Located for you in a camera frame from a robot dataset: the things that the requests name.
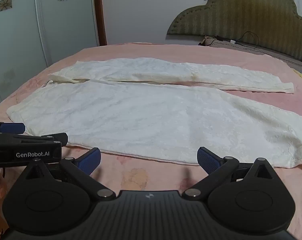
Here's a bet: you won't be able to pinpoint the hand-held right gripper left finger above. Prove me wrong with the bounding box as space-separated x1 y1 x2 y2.
23 147 116 202

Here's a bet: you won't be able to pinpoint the floral wardrobe doors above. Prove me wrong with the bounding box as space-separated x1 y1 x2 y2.
0 0 103 112

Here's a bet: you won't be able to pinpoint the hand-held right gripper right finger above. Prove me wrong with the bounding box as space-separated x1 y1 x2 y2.
182 147 279 202

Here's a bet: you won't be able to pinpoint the black cable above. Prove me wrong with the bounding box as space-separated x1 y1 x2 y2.
208 31 302 56

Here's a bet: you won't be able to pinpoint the pink bed blanket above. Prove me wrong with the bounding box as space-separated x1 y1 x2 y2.
0 42 302 240

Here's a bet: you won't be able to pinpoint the white pants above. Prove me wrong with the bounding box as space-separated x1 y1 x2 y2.
6 57 302 168

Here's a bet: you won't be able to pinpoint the grey pillow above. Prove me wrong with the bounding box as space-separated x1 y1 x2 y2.
198 35 302 71

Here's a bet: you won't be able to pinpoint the brown wooden trim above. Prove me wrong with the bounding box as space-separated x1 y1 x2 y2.
94 0 108 47

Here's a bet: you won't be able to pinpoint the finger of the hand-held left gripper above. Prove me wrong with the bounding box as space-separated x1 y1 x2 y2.
0 122 26 134
41 133 68 147

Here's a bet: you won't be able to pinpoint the olive padded headboard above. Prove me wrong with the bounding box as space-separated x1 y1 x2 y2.
167 0 302 63

